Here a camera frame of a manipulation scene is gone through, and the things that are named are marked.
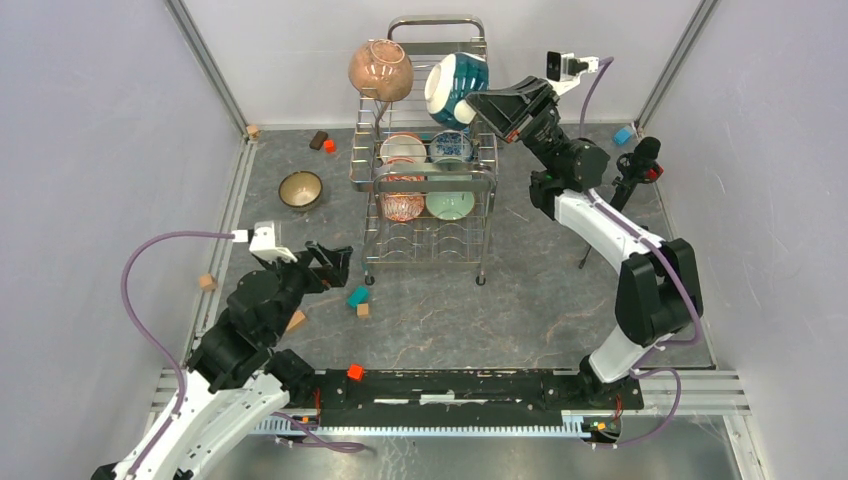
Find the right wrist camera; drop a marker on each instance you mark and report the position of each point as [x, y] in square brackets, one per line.
[567, 67]

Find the pale green bowl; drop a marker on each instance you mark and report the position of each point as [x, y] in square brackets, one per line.
[446, 205]

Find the black microphone on tripod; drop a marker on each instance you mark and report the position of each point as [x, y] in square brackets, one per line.
[632, 172]

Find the white bowl orange rim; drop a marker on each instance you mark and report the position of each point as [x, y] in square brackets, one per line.
[403, 144]

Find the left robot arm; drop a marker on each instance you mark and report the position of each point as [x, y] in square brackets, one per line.
[235, 378]

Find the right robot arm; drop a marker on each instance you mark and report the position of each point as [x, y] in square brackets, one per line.
[658, 292]

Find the tan wooden block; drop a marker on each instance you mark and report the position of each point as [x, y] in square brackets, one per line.
[297, 320]

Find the pink speckled bowl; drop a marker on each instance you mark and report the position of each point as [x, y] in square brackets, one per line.
[381, 69]

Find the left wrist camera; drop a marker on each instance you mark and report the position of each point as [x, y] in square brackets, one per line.
[266, 241]

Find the black patterned bowl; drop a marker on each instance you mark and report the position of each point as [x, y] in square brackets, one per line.
[301, 190]

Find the metal dish rack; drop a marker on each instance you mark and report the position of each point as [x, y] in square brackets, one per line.
[426, 240]

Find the small red block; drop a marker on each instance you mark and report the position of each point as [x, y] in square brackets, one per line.
[329, 146]

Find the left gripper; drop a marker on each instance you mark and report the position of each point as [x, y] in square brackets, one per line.
[336, 265]

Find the brown block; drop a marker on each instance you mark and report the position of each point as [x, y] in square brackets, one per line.
[318, 140]

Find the teal and white bowl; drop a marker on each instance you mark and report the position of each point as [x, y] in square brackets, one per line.
[448, 84]

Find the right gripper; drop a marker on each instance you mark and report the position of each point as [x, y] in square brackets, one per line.
[510, 111]

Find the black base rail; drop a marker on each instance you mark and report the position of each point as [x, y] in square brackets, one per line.
[459, 398]

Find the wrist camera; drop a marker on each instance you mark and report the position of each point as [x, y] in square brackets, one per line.
[266, 241]
[567, 67]

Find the teal block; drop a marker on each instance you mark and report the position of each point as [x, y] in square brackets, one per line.
[359, 296]

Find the red patterned bowl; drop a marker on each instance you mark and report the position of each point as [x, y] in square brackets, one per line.
[401, 206]

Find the blue block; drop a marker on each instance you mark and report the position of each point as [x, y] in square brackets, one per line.
[623, 135]

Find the blue floral bowl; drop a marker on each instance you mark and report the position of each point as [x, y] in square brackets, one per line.
[451, 144]

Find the light wooden cube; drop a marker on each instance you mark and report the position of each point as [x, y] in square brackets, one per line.
[207, 282]

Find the red cube on base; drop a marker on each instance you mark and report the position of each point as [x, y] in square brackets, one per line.
[356, 372]

